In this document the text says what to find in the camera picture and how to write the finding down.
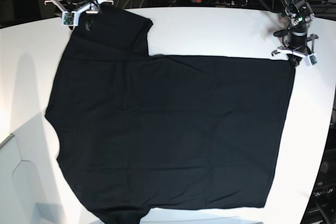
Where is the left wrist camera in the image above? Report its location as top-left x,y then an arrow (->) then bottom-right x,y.
304,53 -> 318,67

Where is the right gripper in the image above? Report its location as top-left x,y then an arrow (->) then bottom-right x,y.
44,0 -> 114,31

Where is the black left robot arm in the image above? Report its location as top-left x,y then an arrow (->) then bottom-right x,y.
271,0 -> 319,67

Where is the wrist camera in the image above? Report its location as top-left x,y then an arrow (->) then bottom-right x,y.
61,12 -> 79,27
304,53 -> 318,67

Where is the black equipment box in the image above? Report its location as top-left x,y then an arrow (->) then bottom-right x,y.
301,145 -> 336,224

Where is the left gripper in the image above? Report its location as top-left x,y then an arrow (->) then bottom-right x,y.
271,31 -> 318,68

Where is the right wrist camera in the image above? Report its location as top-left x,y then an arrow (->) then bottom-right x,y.
61,12 -> 79,27

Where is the black T-shirt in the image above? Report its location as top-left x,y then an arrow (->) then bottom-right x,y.
45,6 -> 296,223

